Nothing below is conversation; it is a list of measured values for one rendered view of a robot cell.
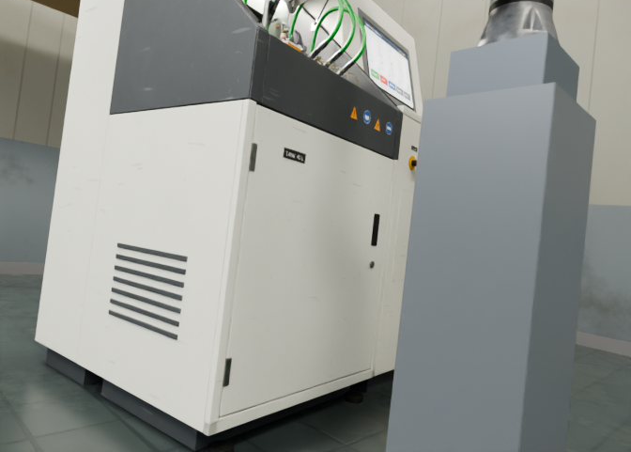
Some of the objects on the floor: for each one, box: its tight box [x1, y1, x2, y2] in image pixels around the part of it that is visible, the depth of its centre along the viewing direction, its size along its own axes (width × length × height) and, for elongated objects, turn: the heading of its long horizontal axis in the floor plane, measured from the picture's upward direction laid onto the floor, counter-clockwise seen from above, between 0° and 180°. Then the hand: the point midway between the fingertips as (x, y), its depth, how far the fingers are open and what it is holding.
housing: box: [35, 0, 127, 385], centre depth 199 cm, size 140×28×150 cm
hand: (289, 9), depth 144 cm, fingers closed
